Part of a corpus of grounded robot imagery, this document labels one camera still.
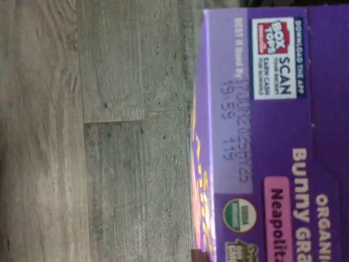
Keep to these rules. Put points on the purple Annie's box pink patch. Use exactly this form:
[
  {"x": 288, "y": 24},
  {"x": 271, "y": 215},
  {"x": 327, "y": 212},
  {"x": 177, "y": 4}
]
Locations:
[{"x": 272, "y": 136}]

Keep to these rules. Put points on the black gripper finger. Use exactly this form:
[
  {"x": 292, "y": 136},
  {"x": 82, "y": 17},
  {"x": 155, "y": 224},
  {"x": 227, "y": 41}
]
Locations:
[{"x": 199, "y": 256}]

